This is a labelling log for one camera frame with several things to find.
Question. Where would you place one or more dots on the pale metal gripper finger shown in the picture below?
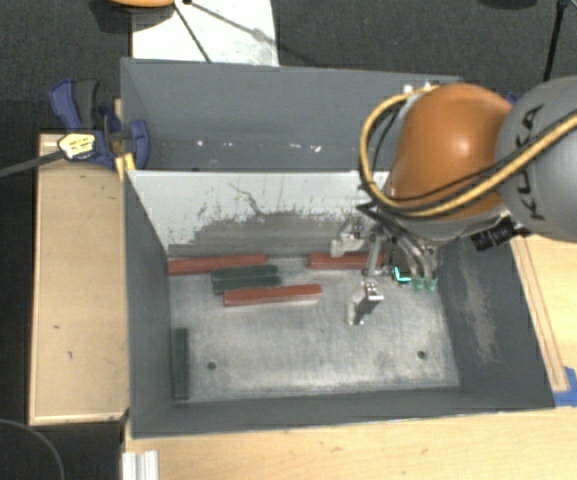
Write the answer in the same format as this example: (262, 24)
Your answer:
(371, 292)
(342, 248)

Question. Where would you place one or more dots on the red-brown flat block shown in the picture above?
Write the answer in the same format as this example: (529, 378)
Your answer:
(215, 264)
(270, 295)
(335, 261)

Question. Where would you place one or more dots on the grey metal bin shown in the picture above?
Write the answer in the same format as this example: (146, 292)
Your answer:
(293, 348)

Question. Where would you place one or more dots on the dark green flat block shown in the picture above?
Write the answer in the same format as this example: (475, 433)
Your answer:
(244, 271)
(247, 285)
(181, 363)

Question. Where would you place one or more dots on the black cylinder on white bracket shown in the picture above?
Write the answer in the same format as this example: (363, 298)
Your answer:
(493, 235)

